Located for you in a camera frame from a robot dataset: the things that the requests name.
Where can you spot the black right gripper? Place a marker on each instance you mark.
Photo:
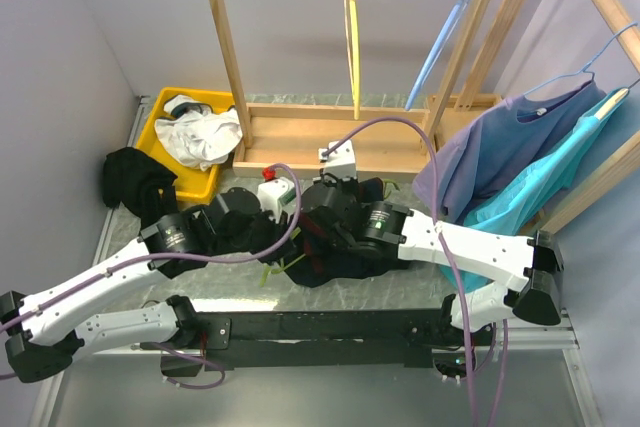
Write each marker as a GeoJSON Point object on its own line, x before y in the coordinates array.
{"type": "Point", "coordinates": [351, 184]}

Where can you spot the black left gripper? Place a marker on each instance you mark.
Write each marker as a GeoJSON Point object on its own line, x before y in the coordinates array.
{"type": "Point", "coordinates": [275, 231]}

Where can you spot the navy maroon tank top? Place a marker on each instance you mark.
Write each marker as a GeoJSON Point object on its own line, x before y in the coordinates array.
{"type": "Point", "coordinates": [338, 248]}

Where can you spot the green hanger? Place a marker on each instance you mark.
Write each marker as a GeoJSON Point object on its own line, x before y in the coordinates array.
{"type": "Point", "coordinates": [387, 187]}

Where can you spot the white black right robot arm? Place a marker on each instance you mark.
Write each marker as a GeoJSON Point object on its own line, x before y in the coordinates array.
{"type": "Point", "coordinates": [524, 273]}

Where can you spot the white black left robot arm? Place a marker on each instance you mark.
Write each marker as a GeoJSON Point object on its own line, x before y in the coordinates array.
{"type": "Point", "coordinates": [51, 330]}

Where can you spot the yellow hanger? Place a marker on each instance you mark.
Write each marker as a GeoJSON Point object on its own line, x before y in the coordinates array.
{"type": "Point", "coordinates": [353, 53]}

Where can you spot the light blue hanger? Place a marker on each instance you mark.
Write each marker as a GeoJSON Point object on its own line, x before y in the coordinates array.
{"type": "Point", "coordinates": [436, 50]}

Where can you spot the wooden hanger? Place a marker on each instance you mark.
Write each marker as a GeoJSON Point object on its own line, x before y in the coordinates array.
{"type": "Point", "coordinates": [614, 100]}

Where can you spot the yellow plastic bin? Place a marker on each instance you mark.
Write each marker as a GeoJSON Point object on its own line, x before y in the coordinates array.
{"type": "Point", "coordinates": [192, 185]}

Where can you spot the white garment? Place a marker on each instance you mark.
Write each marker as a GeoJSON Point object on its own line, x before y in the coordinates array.
{"type": "Point", "coordinates": [194, 135]}

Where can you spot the black garment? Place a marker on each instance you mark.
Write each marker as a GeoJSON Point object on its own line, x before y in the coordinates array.
{"type": "Point", "coordinates": [135, 180]}

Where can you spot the black base bar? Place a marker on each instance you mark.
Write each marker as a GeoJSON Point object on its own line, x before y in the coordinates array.
{"type": "Point", "coordinates": [322, 338]}

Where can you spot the turquoise t-shirt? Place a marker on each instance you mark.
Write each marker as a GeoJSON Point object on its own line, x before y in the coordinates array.
{"type": "Point", "coordinates": [516, 204]}

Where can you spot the purple t-shirt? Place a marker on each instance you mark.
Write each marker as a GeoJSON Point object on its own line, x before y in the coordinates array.
{"type": "Point", "coordinates": [484, 157]}

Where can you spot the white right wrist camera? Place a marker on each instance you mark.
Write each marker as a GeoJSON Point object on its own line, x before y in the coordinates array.
{"type": "Point", "coordinates": [341, 163]}

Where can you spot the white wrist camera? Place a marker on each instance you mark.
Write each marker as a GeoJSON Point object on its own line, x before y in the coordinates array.
{"type": "Point", "coordinates": [341, 163]}
{"type": "Point", "coordinates": [276, 196]}

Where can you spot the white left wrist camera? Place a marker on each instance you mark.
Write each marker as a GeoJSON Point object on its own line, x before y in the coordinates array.
{"type": "Point", "coordinates": [276, 196]}

